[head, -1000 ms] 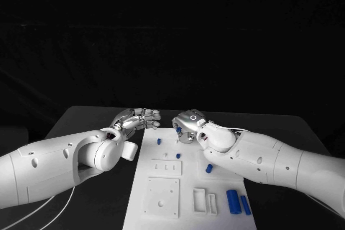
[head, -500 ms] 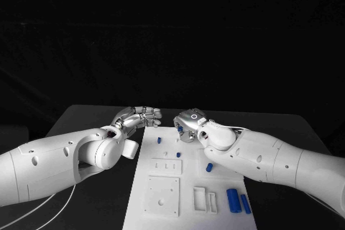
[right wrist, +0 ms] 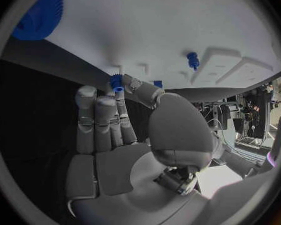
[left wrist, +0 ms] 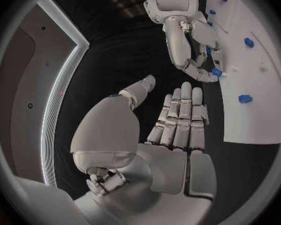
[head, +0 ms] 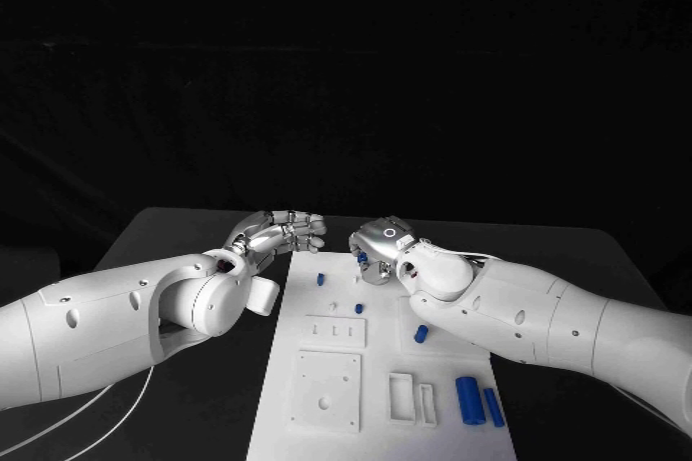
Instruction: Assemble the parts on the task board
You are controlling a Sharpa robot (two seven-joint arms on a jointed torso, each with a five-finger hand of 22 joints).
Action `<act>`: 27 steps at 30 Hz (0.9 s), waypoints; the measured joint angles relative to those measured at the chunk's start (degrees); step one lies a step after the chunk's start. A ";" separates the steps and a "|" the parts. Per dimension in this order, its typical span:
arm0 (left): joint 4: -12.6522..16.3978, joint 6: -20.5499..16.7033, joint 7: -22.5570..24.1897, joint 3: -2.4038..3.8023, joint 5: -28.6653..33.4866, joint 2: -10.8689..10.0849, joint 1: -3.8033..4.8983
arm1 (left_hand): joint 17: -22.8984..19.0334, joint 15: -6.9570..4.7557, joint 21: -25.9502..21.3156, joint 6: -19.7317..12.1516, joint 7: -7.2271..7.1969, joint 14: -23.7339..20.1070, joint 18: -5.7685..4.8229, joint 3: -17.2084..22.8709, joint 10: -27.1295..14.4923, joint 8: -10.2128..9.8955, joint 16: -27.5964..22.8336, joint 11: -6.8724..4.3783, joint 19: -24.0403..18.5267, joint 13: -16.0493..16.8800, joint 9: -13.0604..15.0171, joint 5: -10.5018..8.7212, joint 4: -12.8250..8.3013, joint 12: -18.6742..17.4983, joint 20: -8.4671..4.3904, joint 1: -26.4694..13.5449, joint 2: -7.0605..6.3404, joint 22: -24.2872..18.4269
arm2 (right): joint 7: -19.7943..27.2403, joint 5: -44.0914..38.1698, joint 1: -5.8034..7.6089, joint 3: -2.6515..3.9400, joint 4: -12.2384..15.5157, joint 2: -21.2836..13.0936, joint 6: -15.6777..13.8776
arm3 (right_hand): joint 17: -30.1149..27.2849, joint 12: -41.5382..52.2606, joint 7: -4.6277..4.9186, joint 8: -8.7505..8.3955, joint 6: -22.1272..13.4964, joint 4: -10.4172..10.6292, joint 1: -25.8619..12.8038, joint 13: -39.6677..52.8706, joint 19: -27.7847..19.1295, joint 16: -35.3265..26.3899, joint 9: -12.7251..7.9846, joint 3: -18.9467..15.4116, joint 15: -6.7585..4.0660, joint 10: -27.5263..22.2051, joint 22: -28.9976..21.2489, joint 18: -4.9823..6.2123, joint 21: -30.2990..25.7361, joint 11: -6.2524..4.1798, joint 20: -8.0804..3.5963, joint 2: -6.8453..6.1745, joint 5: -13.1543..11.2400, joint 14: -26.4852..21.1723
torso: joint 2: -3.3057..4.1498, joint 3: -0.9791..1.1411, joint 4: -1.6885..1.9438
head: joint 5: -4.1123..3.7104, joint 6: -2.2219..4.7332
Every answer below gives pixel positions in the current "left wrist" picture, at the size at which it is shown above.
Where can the blue block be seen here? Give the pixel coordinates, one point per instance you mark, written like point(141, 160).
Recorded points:
point(249, 42)

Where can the blue gear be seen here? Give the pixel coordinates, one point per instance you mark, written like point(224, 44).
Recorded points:
point(244, 99)

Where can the blue peg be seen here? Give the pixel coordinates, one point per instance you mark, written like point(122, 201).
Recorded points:
point(208, 49)
point(216, 72)

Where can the white task board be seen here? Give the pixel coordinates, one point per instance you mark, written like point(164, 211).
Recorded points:
point(250, 90)

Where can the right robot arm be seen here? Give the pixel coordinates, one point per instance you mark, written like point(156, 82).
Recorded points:
point(173, 0)

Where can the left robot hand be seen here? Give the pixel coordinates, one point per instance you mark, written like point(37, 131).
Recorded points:
point(131, 172)

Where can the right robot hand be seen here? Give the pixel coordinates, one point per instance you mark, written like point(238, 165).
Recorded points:
point(178, 41)

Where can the small blue plug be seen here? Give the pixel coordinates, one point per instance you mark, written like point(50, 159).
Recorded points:
point(212, 12)
point(209, 24)

